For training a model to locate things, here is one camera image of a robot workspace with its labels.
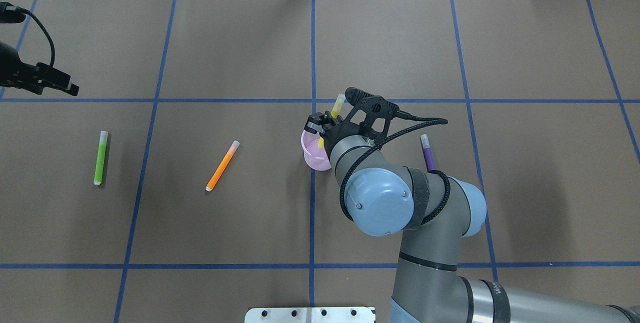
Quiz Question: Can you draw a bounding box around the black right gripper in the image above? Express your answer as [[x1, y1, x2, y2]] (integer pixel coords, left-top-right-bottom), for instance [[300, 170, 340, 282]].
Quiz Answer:
[[305, 112, 358, 150]]

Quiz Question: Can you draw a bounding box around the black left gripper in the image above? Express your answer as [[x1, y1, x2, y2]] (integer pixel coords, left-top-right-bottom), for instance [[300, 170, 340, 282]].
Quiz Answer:
[[0, 42, 80, 96]]

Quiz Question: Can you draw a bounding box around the yellow highlighter pen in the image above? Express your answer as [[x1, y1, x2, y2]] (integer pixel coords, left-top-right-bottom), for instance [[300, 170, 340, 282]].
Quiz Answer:
[[317, 93, 346, 148]]

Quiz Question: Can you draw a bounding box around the green highlighter pen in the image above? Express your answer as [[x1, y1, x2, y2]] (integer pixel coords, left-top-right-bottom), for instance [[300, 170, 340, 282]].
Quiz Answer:
[[93, 130, 109, 186]]

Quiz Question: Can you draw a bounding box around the orange highlighter pen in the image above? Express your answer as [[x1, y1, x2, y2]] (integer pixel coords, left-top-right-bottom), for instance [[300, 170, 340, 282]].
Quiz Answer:
[[205, 140, 240, 192]]

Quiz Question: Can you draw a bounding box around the purple highlighter pen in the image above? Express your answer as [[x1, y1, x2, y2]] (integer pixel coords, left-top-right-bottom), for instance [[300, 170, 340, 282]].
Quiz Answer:
[[420, 134, 437, 171]]

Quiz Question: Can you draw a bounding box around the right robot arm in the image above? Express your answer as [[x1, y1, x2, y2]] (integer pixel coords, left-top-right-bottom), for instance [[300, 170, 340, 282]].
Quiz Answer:
[[304, 111, 639, 323]]

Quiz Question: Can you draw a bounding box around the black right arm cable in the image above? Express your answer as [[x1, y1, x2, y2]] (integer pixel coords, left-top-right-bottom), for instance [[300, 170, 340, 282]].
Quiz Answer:
[[339, 111, 451, 224]]

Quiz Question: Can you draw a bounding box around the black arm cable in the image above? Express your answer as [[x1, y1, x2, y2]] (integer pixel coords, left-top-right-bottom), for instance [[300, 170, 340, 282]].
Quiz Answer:
[[0, 2, 56, 68], [339, 111, 451, 224]]

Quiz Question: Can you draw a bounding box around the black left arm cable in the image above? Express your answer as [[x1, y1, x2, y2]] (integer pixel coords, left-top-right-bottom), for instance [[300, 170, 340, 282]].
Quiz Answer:
[[0, 2, 56, 68]]

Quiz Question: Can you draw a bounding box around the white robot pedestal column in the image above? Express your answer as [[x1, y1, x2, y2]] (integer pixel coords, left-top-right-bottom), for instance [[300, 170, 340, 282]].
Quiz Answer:
[[244, 306, 377, 323]]

